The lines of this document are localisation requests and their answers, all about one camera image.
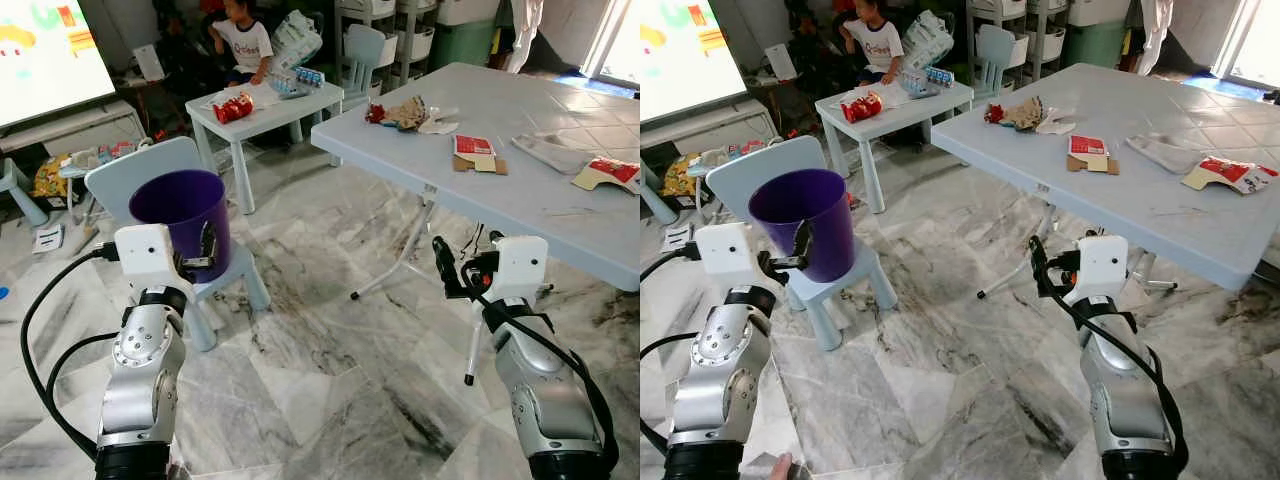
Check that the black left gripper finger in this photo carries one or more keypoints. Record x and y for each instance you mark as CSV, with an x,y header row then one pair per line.
x,y
212,240
794,245
805,240
203,245

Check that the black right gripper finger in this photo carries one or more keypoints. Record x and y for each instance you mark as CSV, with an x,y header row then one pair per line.
x,y
465,263
1059,262
444,262
1039,262

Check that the red cardboard box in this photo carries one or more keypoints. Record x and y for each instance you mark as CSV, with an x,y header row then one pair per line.
x,y
1088,148
474,148

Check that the grey cloth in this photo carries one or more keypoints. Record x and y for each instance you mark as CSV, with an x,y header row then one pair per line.
x,y
550,152
1165,152

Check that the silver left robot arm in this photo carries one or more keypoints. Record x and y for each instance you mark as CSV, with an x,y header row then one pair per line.
x,y
140,370
715,380

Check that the purple plastic rubbish bin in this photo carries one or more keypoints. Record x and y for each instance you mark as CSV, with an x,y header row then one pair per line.
x,y
180,215
800,200

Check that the crumpled brown paper trash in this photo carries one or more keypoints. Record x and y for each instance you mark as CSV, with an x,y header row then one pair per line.
x,y
400,115
1020,115

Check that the large light blue folding table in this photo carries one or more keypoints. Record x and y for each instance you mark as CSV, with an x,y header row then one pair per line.
x,y
1130,215
520,210

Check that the light blue child chair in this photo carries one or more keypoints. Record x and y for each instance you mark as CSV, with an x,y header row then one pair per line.
x,y
120,175
735,175

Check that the red snack bag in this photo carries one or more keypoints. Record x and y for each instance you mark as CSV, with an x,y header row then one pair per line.
x,y
233,108
862,107

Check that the clear white plastic wrapper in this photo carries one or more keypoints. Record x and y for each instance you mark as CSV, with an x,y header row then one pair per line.
x,y
438,123
1056,123

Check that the small light blue child table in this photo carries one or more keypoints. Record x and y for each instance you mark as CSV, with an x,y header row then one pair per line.
x,y
900,108
270,110

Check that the light blue plastic stool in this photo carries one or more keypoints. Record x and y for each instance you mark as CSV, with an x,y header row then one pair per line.
x,y
15,185
655,190

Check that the white low cabinet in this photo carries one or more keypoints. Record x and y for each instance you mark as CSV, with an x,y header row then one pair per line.
x,y
80,130
700,128

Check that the red white snack carton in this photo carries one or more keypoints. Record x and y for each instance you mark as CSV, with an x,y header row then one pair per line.
x,y
612,172
1225,172

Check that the blue capped bottle pack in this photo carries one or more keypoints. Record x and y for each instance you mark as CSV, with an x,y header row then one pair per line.
x,y
930,80
300,80

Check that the child in white shirt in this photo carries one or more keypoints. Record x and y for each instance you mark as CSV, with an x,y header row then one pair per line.
x,y
878,45
245,45

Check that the pale blue tall-backed child chair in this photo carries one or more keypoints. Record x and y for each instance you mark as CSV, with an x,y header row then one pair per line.
x,y
997,50
365,50

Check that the white green tissue pack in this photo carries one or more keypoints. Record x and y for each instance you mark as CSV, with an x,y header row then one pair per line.
x,y
297,40
928,40

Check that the green laundry basket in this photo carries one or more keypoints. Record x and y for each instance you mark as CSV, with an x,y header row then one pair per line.
x,y
470,45
1095,45

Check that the white storage drawer shelf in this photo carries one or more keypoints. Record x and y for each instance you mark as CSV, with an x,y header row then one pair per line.
x,y
410,40
1040,40

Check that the bright display screen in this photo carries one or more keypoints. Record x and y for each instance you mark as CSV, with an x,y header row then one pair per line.
x,y
685,50
50,50

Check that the blue floor mat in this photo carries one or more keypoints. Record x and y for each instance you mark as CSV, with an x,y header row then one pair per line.
x,y
1245,88
600,85

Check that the white hanging cloth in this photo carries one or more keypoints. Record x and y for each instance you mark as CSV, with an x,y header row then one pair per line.
x,y
1156,30
525,30

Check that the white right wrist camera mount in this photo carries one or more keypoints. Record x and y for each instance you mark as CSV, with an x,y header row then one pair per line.
x,y
1100,265
522,265

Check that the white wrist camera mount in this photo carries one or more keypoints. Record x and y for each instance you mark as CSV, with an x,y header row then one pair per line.
x,y
522,265
145,255
725,252
1100,265

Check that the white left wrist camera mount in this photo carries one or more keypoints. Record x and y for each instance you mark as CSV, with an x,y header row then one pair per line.
x,y
725,252
145,255

